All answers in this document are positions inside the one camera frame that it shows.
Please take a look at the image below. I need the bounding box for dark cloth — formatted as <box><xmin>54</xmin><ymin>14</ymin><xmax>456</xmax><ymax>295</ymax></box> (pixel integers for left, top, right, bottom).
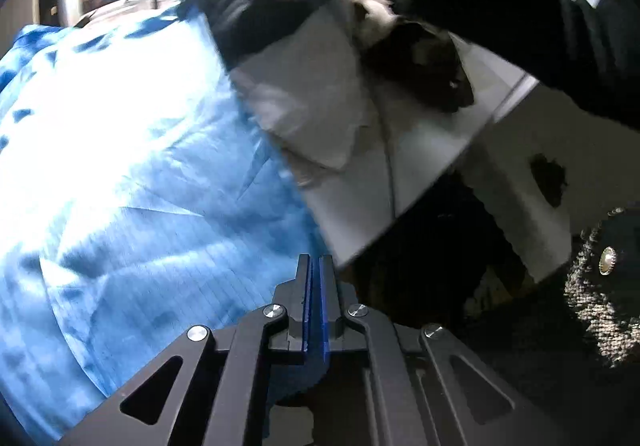
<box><xmin>345</xmin><ymin>171</ymin><xmax>536</xmax><ymax>331</ymax></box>

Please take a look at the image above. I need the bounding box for blue jacket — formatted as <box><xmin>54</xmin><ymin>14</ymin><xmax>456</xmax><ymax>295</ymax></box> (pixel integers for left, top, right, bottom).
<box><xmin>0</xmin><ymin>8</ymin><xmax>341</xmax><ymax>442</ymax></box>

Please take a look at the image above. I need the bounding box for white box with hole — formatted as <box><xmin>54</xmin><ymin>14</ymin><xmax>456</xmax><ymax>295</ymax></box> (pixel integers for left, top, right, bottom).
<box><xmin>462</xmin><ymin>78</ymin><xmax>640</xmax><ymax>284</ymax></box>

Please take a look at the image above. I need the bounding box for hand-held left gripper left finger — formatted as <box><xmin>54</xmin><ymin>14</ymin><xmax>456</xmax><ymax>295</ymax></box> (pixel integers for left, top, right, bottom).
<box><xmin>60</xmin><ymin>254</ymin><xmax>313</xmax><ymax>446</ymax></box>

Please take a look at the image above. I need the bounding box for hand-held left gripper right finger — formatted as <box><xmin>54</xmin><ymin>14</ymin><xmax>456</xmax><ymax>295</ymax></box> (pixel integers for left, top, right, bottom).
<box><xmin>319</xmin><ymin>254</ymin><xmax>563</xmax><ymax>446</ymax></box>

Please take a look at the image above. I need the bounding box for person's tweed jacket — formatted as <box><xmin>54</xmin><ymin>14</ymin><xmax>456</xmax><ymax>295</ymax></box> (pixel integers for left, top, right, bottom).
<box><xmin>564</xmin><ymin>208</ymin><xmax>640</xmax><ymax>369</ymax></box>

